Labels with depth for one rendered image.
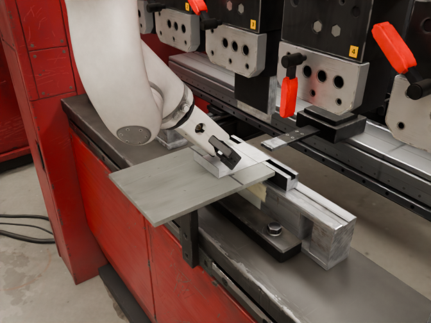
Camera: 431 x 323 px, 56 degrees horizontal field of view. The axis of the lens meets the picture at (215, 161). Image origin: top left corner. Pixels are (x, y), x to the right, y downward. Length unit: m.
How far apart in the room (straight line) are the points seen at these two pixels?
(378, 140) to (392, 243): 1.35
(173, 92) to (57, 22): 0.91
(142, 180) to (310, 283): 0.35
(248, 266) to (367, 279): 0.21
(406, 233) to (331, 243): 1.66
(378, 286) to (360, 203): 1.76
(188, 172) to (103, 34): 0.36
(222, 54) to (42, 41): 0.83
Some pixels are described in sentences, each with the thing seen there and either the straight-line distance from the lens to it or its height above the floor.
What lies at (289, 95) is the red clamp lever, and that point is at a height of 1.19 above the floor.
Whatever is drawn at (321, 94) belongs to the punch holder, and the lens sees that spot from 0.62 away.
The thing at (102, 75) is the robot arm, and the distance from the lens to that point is 0.51.
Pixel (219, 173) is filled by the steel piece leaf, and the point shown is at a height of 1.00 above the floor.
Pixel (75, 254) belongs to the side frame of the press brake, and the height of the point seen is 0.18.
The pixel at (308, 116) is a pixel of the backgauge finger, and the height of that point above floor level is 1.02.
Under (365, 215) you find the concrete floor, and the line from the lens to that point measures 2.43.
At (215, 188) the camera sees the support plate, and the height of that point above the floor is 1.00.
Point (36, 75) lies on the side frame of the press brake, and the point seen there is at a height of 0.97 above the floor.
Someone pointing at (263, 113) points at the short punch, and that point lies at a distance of 0.79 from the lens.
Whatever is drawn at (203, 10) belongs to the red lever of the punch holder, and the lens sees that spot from 0.77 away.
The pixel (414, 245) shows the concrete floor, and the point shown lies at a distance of 2.33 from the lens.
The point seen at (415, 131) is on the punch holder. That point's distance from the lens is 0.55.
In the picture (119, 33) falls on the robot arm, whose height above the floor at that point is 1.30.
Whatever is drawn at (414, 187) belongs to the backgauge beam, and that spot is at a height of 0.94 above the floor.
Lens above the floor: 1.41
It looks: 31 degrees down
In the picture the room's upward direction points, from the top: straight up
